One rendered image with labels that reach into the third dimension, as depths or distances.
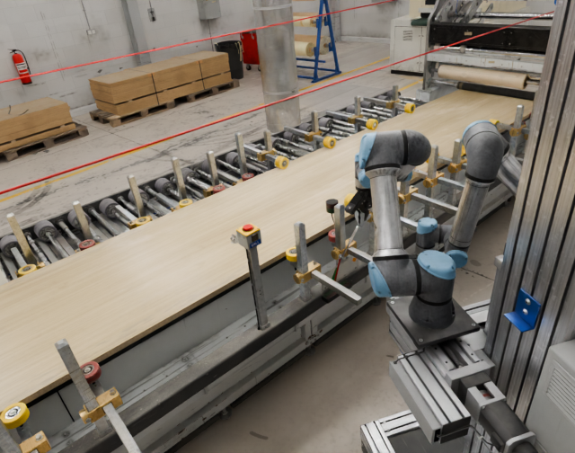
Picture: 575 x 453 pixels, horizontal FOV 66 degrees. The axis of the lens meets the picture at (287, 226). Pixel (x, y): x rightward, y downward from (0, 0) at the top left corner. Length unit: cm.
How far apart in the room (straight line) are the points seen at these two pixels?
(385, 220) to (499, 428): 65
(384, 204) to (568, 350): 62
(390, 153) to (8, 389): 155
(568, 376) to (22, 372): 175
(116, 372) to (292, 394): 107
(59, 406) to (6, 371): 23
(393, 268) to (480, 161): 44
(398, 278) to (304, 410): 137
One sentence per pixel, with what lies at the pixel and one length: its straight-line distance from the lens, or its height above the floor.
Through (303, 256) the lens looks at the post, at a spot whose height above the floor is 96.
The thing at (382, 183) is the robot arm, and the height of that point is 147.
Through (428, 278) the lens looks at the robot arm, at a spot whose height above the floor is 123.
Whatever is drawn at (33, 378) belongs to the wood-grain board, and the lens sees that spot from 191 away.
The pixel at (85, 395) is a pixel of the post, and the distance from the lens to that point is 173.
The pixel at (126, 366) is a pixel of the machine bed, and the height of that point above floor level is 73.
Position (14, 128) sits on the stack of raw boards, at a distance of 734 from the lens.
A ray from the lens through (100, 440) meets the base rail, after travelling 188.
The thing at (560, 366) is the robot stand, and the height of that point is 121.
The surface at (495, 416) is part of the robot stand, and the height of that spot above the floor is 99.
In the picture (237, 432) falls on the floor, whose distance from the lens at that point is 258.
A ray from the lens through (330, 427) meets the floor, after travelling 254.
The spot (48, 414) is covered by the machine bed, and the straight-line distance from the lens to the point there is 202.
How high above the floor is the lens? 212
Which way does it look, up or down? 31 degrees down
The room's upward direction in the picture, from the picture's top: 6 degrees counter-clockwise
